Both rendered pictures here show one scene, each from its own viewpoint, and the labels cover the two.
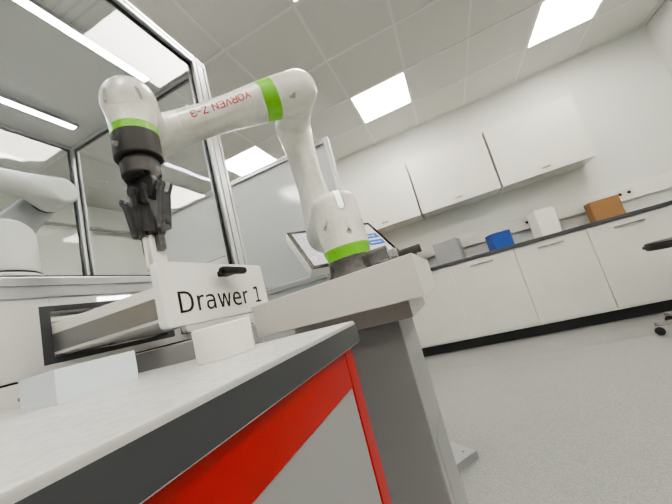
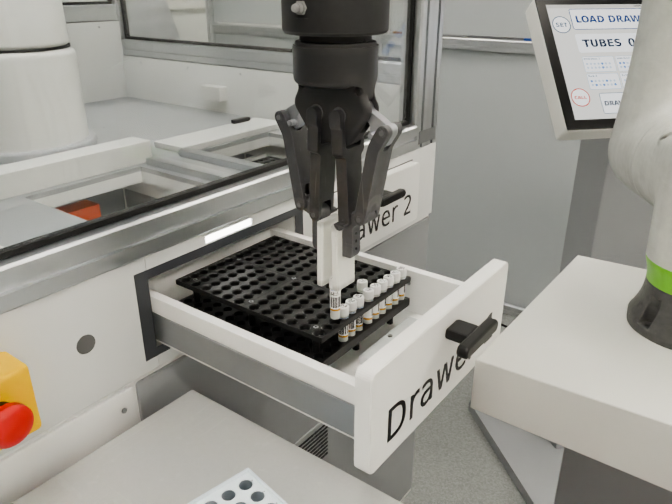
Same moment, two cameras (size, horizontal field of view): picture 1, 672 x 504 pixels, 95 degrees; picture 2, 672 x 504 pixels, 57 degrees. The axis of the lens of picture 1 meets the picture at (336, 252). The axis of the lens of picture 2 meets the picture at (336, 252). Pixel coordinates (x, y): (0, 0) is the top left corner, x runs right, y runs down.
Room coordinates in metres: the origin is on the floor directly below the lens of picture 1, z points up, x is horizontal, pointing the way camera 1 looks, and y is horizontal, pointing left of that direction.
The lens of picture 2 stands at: (0.07, 0.18, 1.23)
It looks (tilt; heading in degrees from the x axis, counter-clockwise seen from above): 24 degrees down; 18
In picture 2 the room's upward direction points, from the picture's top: straight up
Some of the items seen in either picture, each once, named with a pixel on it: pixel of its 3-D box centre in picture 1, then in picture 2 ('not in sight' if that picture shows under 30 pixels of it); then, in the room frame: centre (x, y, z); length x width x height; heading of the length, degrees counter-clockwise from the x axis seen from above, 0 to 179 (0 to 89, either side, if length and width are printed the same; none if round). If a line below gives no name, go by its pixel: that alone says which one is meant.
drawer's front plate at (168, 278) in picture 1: (221, 290); (440, 352); (0.62, 0.25, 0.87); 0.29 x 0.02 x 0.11; 161
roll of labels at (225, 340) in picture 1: (224, 340); not in sight; (0.39, 0.16, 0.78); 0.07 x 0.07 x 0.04
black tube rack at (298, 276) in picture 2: not in sight; (294, 301); (0.68, 0.44, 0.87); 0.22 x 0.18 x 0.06; 71
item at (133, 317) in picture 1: (149, 318); (289, 302); (0.69, 0.44, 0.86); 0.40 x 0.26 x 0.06; 71
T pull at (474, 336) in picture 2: (228, 271); (466, 333); (0.61, 0.22, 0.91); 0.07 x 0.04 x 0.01; 161
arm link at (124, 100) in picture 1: (132, 112); not in sight; (0.61, 0.36, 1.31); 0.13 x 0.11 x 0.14; 16
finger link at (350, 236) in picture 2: (163, 236); (358, 233); (0.59, 0.33, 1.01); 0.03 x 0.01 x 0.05; 72
